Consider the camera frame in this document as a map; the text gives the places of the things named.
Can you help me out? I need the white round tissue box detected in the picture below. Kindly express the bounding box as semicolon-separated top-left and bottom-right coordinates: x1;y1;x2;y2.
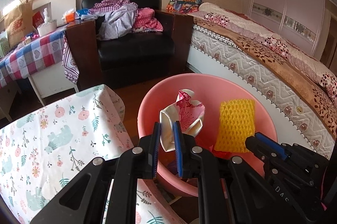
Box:
37;8;58;37

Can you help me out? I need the blue plastic packet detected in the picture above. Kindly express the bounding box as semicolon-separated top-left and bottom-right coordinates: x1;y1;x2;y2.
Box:
75;8;91;19

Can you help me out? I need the yellow foam fruit net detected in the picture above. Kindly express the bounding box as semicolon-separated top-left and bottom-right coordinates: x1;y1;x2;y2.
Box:
214;98;256;153

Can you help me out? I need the plaid heart tablecloth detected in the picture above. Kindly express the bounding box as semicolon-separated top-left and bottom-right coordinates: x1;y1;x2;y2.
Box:
0;29;66;87

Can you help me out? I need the brown paper shopping bag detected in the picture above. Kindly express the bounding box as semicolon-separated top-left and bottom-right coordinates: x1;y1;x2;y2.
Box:
4;0;33;47

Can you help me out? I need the pink floral quilt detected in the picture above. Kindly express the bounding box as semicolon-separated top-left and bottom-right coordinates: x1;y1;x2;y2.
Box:
199;2;337;98

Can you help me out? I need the pink plastic bucket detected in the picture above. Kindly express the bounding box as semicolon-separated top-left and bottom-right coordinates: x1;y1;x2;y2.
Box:
137;74;279;197

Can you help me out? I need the white quilted mattress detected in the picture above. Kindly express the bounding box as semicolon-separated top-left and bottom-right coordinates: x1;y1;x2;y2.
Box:
188;24;337;158

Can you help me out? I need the orange tissue pack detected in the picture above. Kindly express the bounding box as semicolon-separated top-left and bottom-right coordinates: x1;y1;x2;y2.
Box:
62;10;77;24

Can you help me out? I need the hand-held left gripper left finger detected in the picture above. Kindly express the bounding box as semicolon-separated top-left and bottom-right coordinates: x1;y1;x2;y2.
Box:
30;122;162;224

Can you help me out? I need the white side table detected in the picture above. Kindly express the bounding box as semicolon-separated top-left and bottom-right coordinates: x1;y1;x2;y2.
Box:
28;63;78;106

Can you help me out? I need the brown floral blanket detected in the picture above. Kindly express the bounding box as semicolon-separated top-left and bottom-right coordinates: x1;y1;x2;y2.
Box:
193;15;337;135

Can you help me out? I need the floral bear print tablecloth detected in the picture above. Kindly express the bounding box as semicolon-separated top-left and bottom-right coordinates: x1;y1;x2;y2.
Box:
0;84;195;224

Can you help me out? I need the purple checkered shirt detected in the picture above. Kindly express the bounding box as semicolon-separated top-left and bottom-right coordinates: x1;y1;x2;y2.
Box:
91;0;131;14

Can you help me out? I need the pink polka dot garment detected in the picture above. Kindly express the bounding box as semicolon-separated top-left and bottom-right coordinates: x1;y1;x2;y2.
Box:
132;8;164;32

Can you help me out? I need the green white small carton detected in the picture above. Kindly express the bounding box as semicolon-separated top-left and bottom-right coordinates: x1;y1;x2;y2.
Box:
0;32;11;57

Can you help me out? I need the small red bag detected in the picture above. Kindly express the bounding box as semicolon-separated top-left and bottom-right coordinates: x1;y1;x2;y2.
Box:
32;11;44;28

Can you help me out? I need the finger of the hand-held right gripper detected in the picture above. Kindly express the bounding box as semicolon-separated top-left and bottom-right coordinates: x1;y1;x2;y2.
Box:
244;136;280;170
254;132;290;161

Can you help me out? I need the grey lavender garment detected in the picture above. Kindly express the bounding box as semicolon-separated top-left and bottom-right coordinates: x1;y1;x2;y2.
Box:
99;3;139;40

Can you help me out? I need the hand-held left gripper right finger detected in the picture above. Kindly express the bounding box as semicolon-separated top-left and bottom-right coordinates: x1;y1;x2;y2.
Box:
172;121;303;224

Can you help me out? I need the black leather armchair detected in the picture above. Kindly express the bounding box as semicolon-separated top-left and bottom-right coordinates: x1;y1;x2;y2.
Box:
64;0;194;90

